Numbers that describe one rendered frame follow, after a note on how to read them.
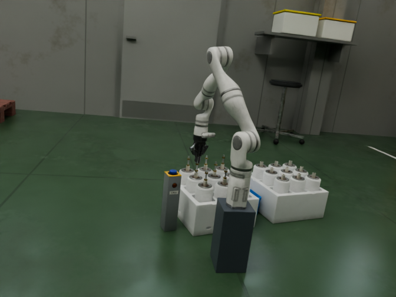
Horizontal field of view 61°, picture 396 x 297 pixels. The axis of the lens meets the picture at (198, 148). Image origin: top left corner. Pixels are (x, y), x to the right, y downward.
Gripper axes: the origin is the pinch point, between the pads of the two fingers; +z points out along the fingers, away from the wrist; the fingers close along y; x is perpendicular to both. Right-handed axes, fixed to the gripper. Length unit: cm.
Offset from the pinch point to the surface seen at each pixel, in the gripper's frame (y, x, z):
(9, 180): 66, -104, 36
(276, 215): -37, 33, 31
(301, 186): -55, 37, 14
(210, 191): 4.3, 15.9, 12.2
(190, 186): 4.6, 0.9, 15.0
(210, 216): 5.2, 18.9, 25.3
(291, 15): -236, -102, -111
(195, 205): 13.5, 15.2, 18.3
